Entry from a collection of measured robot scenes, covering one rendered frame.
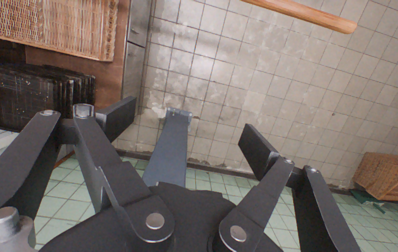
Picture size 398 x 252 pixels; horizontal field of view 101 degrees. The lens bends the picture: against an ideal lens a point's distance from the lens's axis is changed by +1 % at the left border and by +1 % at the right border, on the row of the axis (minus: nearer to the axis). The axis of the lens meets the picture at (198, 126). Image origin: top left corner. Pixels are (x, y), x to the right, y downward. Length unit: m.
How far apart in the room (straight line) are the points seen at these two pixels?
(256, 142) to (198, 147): 1.71
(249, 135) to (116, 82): 1.05
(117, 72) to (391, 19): 2.42
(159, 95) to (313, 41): 1.54
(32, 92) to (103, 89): 0.35
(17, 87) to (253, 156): 1.02
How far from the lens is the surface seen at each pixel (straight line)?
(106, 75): 1.19
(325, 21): 0.58
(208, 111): 1.73
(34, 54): 1.41
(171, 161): 0.88
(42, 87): 1.00
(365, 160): 2.85
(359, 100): 2.47
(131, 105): 0.19
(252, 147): 0.18
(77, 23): 1.25
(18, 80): 1.06
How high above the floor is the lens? 1.66
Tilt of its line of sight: 70 degrees down
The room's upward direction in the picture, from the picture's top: 172 degrees clockwise
